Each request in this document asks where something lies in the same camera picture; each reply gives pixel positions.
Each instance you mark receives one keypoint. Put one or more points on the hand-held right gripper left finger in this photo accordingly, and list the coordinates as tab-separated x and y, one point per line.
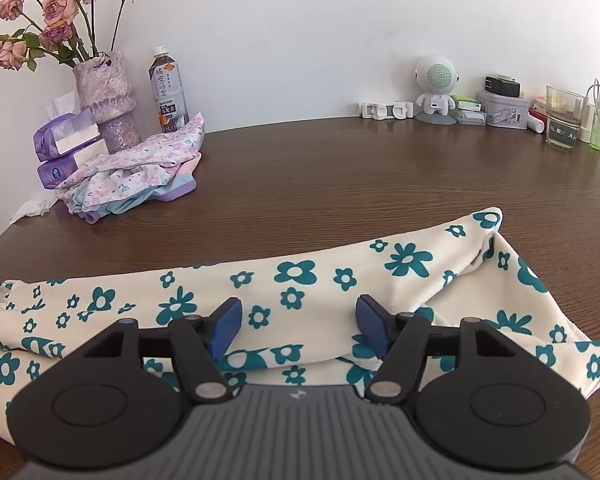
225	327

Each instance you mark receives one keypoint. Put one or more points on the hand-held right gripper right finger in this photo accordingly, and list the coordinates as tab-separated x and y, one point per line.
372	327

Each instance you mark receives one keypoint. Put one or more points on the cream dress with teal flowers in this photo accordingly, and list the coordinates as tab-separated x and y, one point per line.
305	280

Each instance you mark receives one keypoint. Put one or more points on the crumpled white tissue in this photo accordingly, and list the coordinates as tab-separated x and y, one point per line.
32	210

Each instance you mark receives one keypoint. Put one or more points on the purple tissue pack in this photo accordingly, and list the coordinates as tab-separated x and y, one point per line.
50	140
55	172

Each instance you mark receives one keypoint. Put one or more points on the pink floral garment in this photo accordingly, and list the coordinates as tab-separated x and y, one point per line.
145	160

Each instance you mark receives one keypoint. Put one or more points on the white plastic clips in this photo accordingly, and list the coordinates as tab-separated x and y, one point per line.
385	111

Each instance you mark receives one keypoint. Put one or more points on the small green white boxes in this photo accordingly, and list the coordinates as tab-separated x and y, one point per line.
470	117

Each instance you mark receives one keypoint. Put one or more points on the plastic tea bottle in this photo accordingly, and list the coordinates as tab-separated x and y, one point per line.
169	92

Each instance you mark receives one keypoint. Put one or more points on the green white small box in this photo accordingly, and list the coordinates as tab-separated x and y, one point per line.
467	102

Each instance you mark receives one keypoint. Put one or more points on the white robot-shaped speaker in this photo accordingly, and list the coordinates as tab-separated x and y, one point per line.
437	75

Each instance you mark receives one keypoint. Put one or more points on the red white tube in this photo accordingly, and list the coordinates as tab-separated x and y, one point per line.
537	120

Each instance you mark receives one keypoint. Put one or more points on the black charger adapter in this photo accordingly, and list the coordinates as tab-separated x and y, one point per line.
502	86

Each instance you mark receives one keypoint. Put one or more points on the square glass cup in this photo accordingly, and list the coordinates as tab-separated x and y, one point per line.
562	125

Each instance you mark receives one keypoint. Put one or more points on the dried rose bouquet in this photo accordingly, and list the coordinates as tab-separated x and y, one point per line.
57	10

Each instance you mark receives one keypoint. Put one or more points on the green spray bottle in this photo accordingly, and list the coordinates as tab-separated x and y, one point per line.
597	125

